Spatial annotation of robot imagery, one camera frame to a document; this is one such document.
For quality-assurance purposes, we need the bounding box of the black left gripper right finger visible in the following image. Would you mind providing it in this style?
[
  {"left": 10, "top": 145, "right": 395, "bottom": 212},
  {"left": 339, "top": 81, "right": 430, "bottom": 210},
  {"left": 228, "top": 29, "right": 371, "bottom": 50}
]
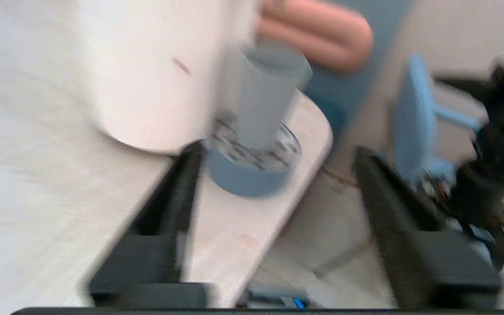
[{"left": 353, "top": 147, "right": 504, "bottom": 309}]

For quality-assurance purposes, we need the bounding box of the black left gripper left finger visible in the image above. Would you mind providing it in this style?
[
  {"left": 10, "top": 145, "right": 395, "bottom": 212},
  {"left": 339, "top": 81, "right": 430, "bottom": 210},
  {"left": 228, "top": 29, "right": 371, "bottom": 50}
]
[{"left": 89, "top": 140, "right": 207, "bottom": 308}]

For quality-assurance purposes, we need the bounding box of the grey plastic cup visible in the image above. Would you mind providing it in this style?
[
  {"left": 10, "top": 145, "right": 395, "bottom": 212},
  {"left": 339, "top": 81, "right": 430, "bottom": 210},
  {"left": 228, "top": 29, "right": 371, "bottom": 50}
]
[{"left": 234, "top": 44, "right": 314, "bottom": 150}]

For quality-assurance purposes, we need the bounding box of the light blue chair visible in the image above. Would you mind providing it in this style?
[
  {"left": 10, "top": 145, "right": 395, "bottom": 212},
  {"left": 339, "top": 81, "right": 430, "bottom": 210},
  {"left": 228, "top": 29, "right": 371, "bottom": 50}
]
[{"left": 393, "top": 55, "right": 504, "bottom": 238}]

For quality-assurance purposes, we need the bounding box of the teal upholstered bench sofa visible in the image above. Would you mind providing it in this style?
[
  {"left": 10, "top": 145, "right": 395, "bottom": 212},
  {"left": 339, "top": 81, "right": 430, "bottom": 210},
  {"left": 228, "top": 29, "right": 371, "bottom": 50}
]
[{"left": 300, "top": 0, "right": 411, "bottom": 137}]

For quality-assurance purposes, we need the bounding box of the large blue-grey drip tray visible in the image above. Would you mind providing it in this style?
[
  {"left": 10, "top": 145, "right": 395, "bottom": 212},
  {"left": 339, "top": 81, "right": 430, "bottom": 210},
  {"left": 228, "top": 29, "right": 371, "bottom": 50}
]
[{"left": 204, "top": 112, "right": 302, "bottom": 199}]

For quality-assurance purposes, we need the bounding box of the pink bolster cushion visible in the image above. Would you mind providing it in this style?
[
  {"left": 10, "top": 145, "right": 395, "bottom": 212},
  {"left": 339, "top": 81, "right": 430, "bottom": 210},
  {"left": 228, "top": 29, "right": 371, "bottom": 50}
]
[{"left": 256, "top": 0, "right": 375, "bottom": 73}]

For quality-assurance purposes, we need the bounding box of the large white tea dispenser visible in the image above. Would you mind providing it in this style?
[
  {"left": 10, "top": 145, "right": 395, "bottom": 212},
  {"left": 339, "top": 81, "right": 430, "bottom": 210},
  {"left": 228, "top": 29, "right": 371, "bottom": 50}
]
[{"left": 79, "top": 0, "right": 262, "bottom": 154}]

